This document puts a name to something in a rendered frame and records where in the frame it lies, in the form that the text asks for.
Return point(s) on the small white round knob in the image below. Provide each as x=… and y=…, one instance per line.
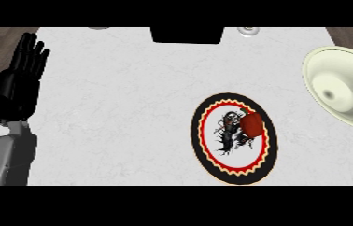
x=249, y=31

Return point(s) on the pale grey flat object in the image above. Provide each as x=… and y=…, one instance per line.
x=99, y=27

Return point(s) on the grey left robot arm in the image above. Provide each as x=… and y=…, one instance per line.
x=15, y=155

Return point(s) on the black box appliance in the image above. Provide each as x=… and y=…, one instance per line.
x=188, y=35

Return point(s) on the red bell pepper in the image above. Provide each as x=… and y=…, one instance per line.
x=252, y=124

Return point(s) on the cream bowl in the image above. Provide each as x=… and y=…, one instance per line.
x=331, y=83

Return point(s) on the black red patterned plate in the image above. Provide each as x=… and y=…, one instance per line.
x=216, y=155

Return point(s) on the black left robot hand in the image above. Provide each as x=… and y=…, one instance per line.
x=23, y=77

